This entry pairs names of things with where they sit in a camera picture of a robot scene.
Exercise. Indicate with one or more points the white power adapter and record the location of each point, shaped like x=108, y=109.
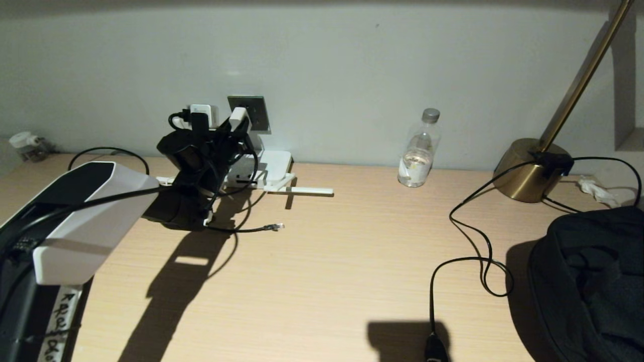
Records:
x=240, y=118

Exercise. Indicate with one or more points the clear plastic water bottle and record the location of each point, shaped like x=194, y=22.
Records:
x=417, y=161

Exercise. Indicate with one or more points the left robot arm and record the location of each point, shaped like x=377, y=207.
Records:
x=90, y=226

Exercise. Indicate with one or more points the small grey glass jar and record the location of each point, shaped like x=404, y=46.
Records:
x=40, y=151

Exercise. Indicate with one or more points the black box on lamp base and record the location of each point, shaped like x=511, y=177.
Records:
x=553, y=165

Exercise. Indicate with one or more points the black fabric bag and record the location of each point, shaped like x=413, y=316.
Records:
x=588, y=281

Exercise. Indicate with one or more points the grey wall socket plate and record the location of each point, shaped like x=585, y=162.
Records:
x=259, y=113

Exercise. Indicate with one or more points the white router with antennas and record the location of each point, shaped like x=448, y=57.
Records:
x=276, y=163

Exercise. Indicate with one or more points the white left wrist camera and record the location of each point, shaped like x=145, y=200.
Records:
x=211, y=115

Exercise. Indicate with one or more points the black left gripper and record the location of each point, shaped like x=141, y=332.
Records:
x=198, y=155

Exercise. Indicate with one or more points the brass desk lamp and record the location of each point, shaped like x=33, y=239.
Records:
x=523, y=176

